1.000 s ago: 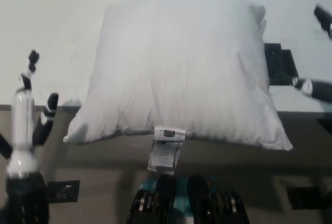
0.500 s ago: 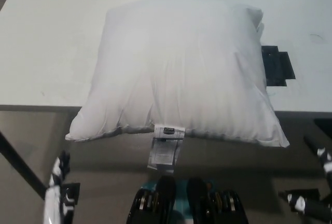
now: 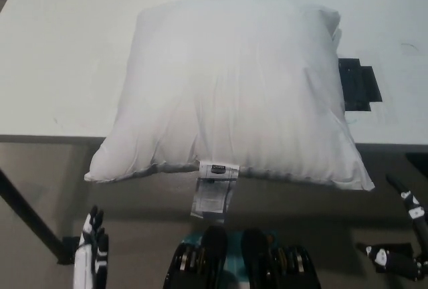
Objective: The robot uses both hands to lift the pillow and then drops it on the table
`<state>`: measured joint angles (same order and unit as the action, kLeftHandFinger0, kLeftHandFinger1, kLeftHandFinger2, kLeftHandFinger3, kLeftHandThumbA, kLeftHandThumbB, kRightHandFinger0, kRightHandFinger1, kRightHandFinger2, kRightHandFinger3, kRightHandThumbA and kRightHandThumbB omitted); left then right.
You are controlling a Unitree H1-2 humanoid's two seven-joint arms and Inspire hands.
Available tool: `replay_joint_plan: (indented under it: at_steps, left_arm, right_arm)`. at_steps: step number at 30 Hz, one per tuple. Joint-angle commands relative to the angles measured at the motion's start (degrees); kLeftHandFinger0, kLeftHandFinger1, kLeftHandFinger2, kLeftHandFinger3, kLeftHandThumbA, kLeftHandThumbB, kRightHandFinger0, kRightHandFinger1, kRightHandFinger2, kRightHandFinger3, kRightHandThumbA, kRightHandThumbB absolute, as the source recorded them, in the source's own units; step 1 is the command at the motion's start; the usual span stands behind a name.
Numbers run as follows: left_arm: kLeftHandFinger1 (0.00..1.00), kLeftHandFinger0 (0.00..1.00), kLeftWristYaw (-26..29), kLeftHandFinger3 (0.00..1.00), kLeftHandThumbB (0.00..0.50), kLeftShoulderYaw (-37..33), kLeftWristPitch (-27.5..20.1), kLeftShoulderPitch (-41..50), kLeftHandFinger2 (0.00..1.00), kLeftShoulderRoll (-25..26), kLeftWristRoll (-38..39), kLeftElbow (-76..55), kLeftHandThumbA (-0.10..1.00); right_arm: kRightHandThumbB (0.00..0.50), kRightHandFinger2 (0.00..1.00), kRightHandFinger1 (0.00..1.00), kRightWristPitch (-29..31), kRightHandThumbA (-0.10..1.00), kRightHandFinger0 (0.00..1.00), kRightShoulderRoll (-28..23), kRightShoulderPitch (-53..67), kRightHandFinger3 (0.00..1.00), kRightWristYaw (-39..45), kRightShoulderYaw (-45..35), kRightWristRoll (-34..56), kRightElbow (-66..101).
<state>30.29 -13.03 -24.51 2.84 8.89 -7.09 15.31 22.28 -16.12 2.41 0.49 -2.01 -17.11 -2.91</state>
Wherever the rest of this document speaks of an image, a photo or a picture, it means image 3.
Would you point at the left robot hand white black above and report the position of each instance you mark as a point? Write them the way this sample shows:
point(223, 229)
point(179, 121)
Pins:
point(90, 262)

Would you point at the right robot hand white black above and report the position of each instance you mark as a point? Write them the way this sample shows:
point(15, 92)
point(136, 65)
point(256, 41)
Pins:
point(401, 265)

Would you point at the white pillow care label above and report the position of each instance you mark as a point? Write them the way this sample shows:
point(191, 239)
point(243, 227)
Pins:
point(210, 198)

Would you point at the white square pillow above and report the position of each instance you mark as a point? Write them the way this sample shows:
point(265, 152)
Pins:
point(227, 95)

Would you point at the black diagonal table leg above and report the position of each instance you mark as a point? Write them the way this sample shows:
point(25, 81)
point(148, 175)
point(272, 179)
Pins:
point(26, 208)

